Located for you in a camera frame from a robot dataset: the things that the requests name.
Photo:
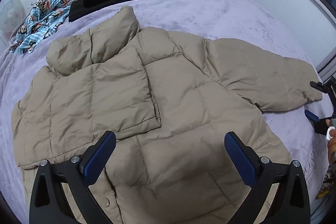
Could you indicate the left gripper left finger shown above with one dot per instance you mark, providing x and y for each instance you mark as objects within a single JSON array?
[{"x": 48, "y": 202}]

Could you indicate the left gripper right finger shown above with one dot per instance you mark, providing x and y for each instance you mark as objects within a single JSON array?
[{"x": 291, "y": 202}]

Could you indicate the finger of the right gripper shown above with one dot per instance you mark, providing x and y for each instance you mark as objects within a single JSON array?
[
  {"x": 310, "y": 116},
  {"x": 318, "y": 86}
]

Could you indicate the beige puffer jacket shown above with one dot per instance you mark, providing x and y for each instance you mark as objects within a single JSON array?
[{"x": 170, "y": 97}]

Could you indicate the person's right hand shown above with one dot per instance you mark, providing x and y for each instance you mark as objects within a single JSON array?
[{"x": 331, "y": 146}]

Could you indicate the lavender plush bedspread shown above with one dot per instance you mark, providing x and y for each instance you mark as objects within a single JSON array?
[{"x": 213, "y": 19}]

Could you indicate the white patterned round object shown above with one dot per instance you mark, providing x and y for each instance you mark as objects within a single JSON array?
[{"x": 12, "y": 14}]

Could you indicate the blue monkey print garment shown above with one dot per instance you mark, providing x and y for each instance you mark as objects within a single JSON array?
[{"x": 42, "y": 22}]

